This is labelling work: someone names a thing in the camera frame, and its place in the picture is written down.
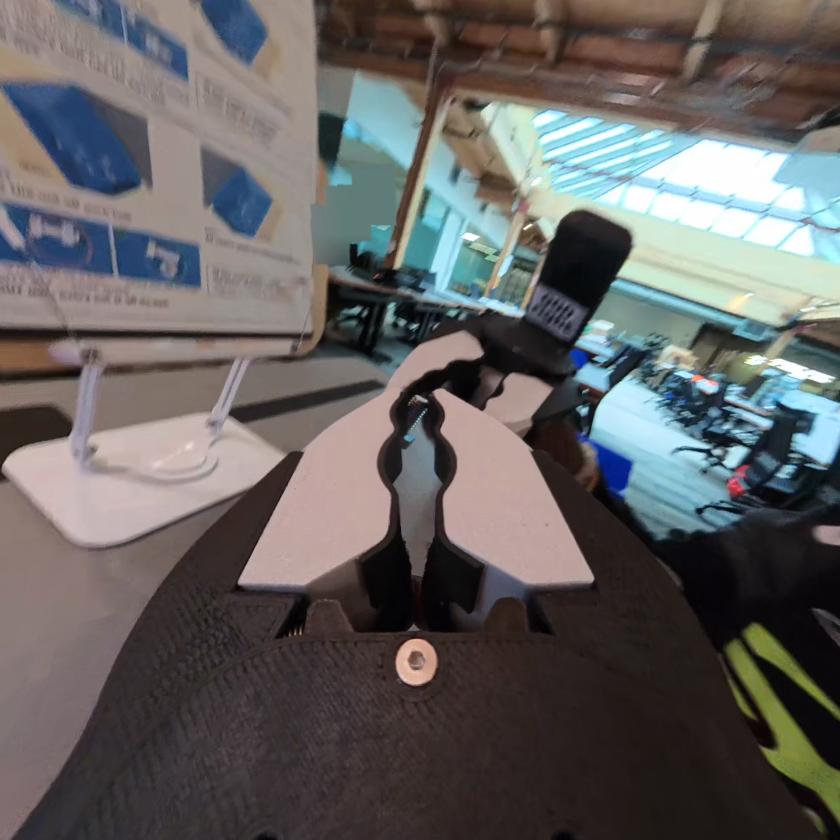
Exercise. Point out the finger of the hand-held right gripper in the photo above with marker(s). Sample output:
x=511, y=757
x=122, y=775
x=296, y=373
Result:
x=522, y=400
x=439, y=351

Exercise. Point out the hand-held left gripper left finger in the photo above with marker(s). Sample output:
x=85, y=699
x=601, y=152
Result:
x=321, y=512

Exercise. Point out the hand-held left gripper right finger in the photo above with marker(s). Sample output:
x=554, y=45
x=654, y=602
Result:
x=505, y=512

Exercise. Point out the person's right hand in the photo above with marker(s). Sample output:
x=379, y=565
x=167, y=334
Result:
x=574, y=453

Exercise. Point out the person's right forearm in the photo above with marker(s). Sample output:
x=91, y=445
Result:
x=735, y=564

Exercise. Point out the dark desk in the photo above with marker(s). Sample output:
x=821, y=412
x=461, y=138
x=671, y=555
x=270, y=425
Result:
x=367, y=282

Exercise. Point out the group of office chairs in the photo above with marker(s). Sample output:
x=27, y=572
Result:
x=781, y=446

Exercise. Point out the person's printed black shirt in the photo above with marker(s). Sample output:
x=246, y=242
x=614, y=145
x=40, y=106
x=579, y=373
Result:
x=787, y=722

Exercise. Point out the steel hex bolt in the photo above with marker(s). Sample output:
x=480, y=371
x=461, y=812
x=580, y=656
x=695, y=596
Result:
x=415, y=420

